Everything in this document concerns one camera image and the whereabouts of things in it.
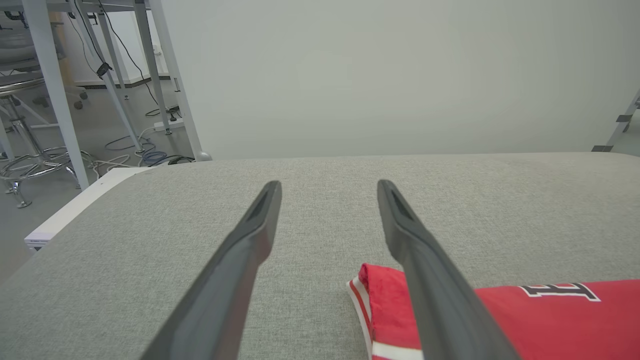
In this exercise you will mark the white table frame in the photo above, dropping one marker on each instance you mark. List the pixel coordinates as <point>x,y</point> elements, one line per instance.
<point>52,75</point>

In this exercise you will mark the chrome bar stool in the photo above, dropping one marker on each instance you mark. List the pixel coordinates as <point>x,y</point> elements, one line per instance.
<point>25,125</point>

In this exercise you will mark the grey partition frame post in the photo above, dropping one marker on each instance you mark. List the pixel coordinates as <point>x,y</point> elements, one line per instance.
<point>622,127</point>
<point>175,75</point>

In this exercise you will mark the white power strip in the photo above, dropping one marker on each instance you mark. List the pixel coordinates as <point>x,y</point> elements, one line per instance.
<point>167,125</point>

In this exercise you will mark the red and white jersey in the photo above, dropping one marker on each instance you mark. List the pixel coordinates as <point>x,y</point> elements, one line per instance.
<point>550,330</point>

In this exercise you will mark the grey swivel chair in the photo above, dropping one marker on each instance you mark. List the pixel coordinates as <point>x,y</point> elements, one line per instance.
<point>15,52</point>

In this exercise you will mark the white partition panel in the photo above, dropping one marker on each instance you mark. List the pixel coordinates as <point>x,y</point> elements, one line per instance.
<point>400,75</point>

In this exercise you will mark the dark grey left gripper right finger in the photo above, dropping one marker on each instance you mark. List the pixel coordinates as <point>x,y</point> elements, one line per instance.
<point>445,310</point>

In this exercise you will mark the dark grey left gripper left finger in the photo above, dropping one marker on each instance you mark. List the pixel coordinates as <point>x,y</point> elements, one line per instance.
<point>225,300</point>

